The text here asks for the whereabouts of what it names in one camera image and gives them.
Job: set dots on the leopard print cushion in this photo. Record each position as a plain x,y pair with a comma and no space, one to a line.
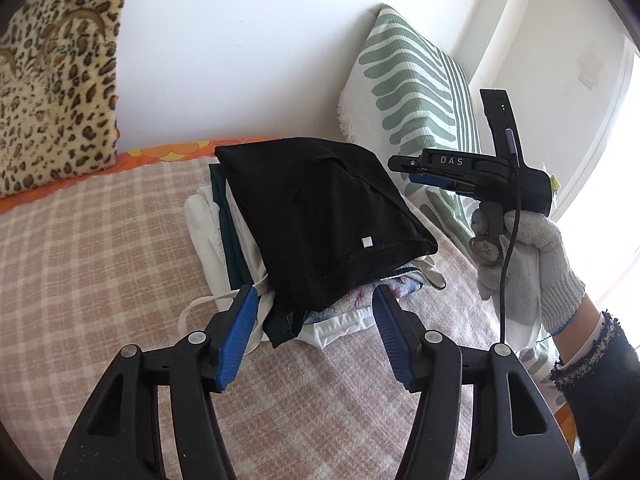
50,85

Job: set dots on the person's right forearm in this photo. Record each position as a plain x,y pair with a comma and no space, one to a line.
600,385

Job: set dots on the person's right hand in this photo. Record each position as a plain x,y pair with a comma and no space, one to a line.
550,270

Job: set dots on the white folded garment with band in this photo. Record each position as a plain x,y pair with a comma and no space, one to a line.
335,330

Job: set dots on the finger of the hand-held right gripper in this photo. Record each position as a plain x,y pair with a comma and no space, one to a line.
440,161
435,180

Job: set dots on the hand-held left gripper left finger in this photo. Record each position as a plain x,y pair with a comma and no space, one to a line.
237,335

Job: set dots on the green striped white pillow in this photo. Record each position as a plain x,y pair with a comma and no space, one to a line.
415,85

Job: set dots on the pink plaid blanket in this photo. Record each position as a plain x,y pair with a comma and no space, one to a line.
100,260

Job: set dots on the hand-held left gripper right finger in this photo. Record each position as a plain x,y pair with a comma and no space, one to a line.
395,340

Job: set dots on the dark teal folded garment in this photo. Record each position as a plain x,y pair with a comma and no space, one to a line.
232,245

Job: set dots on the black pants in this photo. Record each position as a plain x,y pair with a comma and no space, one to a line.
310,210

